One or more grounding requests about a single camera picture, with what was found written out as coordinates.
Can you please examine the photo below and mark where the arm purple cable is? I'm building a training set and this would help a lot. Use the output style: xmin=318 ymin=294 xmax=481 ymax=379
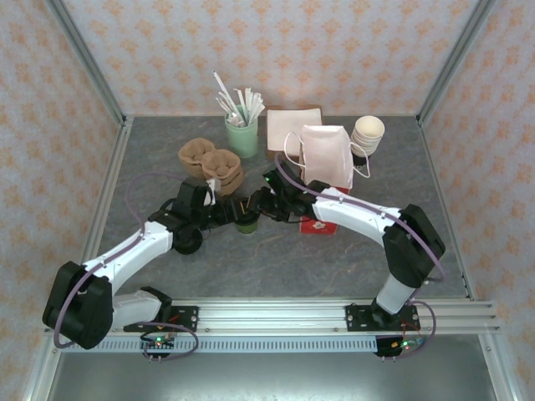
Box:
xmin=53 ymin=170 xmax=200 ymax=363
xmin=273 ymin=152 xmax=446 ymax=360

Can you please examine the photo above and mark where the aluminium frame post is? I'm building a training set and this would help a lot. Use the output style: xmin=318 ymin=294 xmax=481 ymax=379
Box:
xmin=44 ymin=0 xmax=127 ymax=126
xmin=417 ymin=0 xmax=494 ymax=126

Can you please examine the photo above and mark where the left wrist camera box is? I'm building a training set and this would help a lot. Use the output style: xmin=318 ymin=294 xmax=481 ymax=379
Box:
xmin=205 ymin=178 xmax=222 ymax=206

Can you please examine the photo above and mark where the black cup lid stack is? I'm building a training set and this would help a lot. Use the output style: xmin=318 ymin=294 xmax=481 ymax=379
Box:
xmin=172 ymin=229 xmax=205 ymax=256

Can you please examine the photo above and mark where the white napkin stack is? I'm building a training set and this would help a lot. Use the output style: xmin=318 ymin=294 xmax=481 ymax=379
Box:
xmin=266 ymin=108 xmax=324 ymax=154

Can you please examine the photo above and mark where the black plastic cup lid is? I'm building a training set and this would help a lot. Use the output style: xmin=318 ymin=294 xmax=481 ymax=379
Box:
xmin=234 ymin=208 xmax=260 ymax=226

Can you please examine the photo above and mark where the stack of white paper cups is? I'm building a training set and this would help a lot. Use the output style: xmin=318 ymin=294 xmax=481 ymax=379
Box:
xmin=354 ymin=115 xmax=385 ymax=145

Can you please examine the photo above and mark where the white paper-wrapped straw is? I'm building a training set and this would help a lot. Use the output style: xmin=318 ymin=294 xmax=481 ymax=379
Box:
xmin=211 ymin=70 xmax=232 ymax=114
xmin=250 ymin=99 xmax=268 ymax=124
xmin=215 ymin=92 xmax=237 ymax=124
xmin=244 ymin=87 xmax=262 ymax=124
xmin=233 ymin=86 xmax=247 ymax=124

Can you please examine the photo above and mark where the long aluminium base rail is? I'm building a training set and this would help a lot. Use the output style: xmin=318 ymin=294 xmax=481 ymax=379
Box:
xmin=43 ymin=297 xmax=501 ymax=335

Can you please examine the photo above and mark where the brown napkin tray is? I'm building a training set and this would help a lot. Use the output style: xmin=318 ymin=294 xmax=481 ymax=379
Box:
xmin=266 ymin=104 xmax=324 ymax=163

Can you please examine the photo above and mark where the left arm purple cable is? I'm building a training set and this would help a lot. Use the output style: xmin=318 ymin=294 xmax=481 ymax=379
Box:
xmin=53 ymin=170 xmax=200 ymax=363

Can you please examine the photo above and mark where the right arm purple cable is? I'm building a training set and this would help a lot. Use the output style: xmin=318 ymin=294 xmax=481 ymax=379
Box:
xmin=273 ymin=152 xmax=446 ymax=360

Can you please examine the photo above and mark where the green straw holder cup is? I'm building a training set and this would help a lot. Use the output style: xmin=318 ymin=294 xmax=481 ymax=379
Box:
xmin=224 ymin=104 xmax=259 ymax=159

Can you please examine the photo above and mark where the aluminium table side rail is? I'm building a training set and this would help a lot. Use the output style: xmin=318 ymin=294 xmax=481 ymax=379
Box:
xmin=70 ymin=116 xmax=135 ymax=302
xmin=417 ymin=119 xmax=477 ymax=302

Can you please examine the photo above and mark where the grey slotted cable duct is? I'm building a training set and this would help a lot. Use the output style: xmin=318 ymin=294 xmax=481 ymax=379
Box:
xmin=62 ymin=337 xmax=380 ymax=354

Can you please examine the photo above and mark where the grey metal shelf panel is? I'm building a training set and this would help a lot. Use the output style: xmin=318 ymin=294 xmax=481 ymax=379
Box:
xmin=45 ymin=352 xmax=502 ymax=401

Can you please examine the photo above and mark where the aluminium frame leg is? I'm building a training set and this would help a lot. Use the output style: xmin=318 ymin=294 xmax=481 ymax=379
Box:
xmin=23 ymin=333 xmax=64 ymax=401
xmin=478 ymin=333 xmax=523 ymax=401

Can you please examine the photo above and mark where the red and white paper bag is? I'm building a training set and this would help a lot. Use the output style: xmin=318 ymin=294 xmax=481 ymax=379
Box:
xmin=283 ymin=124 xmax=373 ymax=235

